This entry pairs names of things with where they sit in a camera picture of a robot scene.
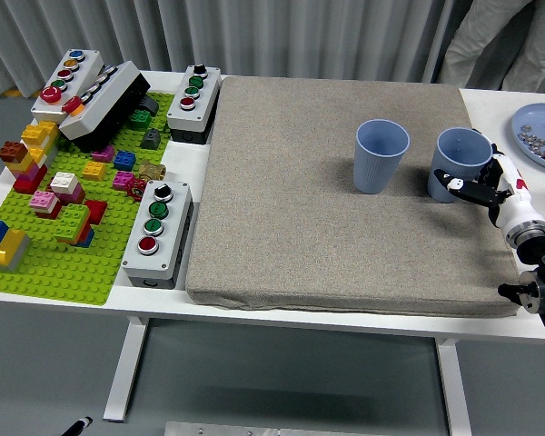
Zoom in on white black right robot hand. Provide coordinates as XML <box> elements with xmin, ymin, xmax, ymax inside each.
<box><xmin>431</xmin><ymin>128</ymin><xmax>544</xmax><ymax>240</ymax></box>

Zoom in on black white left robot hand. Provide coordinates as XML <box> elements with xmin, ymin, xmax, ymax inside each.
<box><xmin>63</xmin><ymin>415</ymin><xmax>94</xmax><ymax>436</ymax></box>

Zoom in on blue ribbed plastic cup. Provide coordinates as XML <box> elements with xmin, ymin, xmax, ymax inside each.
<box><xmin>426</xmin><ymin>127</ymin><xmax>495</xmax><ymax>204</ymax></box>
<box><xmin>352</xmin><ymin>118</ymin><xmax>411</xmax><ymax>195</ymax></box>

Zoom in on white table leg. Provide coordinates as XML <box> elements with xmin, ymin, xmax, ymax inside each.
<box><xmin>434</xmin><ymin>336</ymin><xmax>473</xmax><ymax>436</ymax></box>
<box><xmin>103</xmin><ymin>316</ymin><xmax>150</xmax><ymax>422</ymax></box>

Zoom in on blue plate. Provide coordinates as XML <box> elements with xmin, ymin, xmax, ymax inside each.
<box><xmin>511</xmin><ymin>103</ymin><xmax>545</xmax><ymax>173</ymax></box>

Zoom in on lime green building baseplate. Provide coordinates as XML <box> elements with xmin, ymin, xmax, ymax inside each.
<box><xmin>0</xmin><ymin>92</ymin><xmax>176</xmax><ymax>307</ymax></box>

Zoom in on person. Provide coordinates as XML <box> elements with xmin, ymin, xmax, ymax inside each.
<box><xmin>435</xmin><ymin>0</ymin><xmax>545</xmax><ymax>94</ymax></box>

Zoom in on grey four-button control box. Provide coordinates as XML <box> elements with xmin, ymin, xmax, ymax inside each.
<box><xmin>166</xmin><ymin>64</ymin><xmax>223</xmax><ymax>145</ymax></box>
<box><xmin>121</xmin><ymin>180</ymin><xmax>195</xmax><ymax>290</ymax></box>

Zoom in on silver metal plate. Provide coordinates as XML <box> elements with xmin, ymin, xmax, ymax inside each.
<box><xmin>163</xmin><ymin>421</ymin><xmax>391</xmax><ymax>436</ymax></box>

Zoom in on large yellow building brick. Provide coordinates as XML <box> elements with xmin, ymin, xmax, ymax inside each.
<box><xmin>0</xmin><ymin>228</ymin><xmax>28</xmax><ymax>267</ymax></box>

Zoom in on lime green building brick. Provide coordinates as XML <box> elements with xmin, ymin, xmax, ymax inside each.
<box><xmin>54</xmin><ymin>203</ymin><xmax>92</xmax><ymax>242</ymax></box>

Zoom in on red building brick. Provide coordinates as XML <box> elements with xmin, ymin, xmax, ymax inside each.
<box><xmin>13</xmin><ymin>174</ymin><xmax>49</xmax><ymax>195</ymax></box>
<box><xmin>84</xmin><ymin>200</ymin><xmax>109</xmax><ymax>224</ymax></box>

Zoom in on grey-brown table mat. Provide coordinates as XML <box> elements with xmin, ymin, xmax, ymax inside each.
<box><xmin>184</xmin><ymin>75</ymin><xmax>526</xmax><ymax>318</ymax></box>

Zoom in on pink building brick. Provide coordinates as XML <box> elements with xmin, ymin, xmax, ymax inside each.
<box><xmin>29</xmin><ymin>190</ymin><xmax>59</xmax><ymax>212</ymax></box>

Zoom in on white building brick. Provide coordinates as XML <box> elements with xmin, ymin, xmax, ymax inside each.
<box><xmin>50</xmin><ymin>172</ymin><xmax>81</xmax><ymax>193</ymax></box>

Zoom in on brown building brick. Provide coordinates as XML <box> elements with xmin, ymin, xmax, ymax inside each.
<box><xmin>0</xmin><ymin>141</ymin><xmax>28</xmax><ymax>164</ymax></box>

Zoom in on grey sloped building brick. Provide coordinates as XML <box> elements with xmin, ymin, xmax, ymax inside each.
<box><xmin>140</xmin><ymin>128</ymin><xmax>162</xmax><ymax>150</ymax></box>

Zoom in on dark green building brick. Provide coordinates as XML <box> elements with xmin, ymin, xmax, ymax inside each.
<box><xmin>129</xmin><ymin>110</ymin><xmax>153</xmax><ymax>131</ymax></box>

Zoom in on grey pleated curtain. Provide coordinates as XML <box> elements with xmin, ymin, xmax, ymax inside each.
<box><xmin>0</xmin><ymin>0</ymin><xmax>545</xmax><ymax>96</ymax></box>

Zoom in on grey control box black base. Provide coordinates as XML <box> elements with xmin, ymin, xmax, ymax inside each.
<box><xmin>58</xmin><ymin>60</ymin><xmax>152</xmax><ymax>153</ymax></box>

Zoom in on grey five-button control box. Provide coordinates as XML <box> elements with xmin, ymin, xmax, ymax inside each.
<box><xmin>30</xmin><ymin>48</ymin><xmax>105</xmax><ymax>124</ymax></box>

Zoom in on brass valve red handle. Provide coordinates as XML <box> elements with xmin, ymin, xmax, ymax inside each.
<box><xmin>127</xmin><ymin>160</ymin><xmax>167</xmax><ymax>199</ymax></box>

